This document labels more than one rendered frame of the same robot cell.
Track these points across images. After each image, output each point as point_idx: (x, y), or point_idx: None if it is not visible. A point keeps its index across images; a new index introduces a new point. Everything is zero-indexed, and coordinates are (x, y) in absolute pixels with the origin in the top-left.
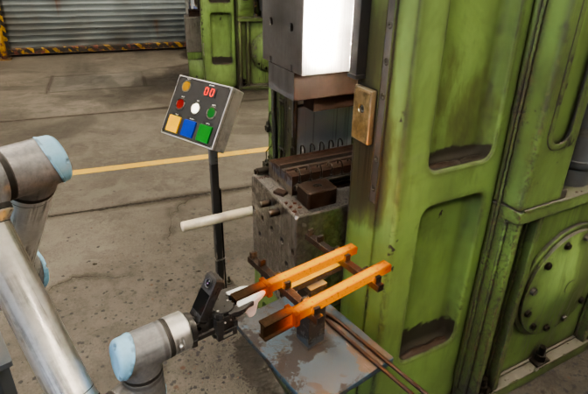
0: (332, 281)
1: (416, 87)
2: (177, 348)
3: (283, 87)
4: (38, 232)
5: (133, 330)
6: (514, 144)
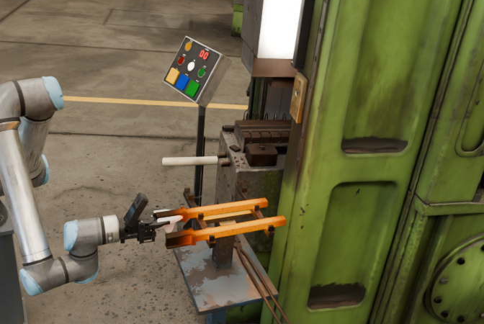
0: None
1: (330, 83)
2: (106, 238)
3: (248, 63)
4: (39, 142)
5: (81, 219)
6: (428, 145)
